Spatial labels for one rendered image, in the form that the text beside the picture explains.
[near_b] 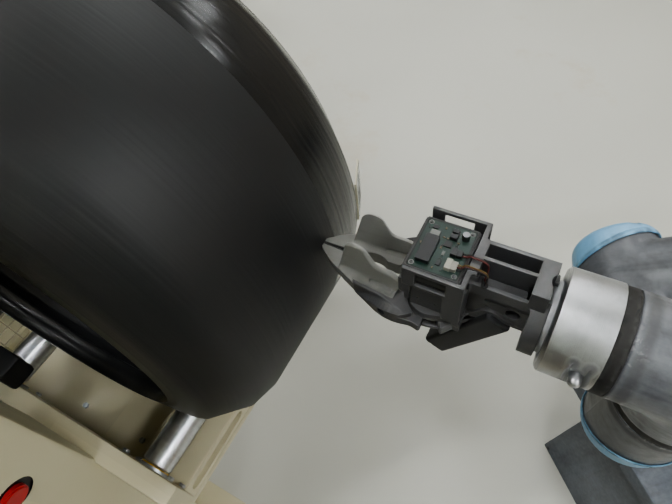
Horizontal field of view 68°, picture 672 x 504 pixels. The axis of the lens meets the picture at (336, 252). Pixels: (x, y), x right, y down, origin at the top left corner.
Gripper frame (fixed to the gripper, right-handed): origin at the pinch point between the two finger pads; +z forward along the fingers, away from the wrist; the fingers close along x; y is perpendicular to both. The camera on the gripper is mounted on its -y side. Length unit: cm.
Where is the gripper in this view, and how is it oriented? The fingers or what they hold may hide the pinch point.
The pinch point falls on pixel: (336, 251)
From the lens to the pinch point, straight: 50.2
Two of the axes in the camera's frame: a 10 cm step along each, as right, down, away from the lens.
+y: -1.1, -5.9, -8.0
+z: -8.8, -3.2, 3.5
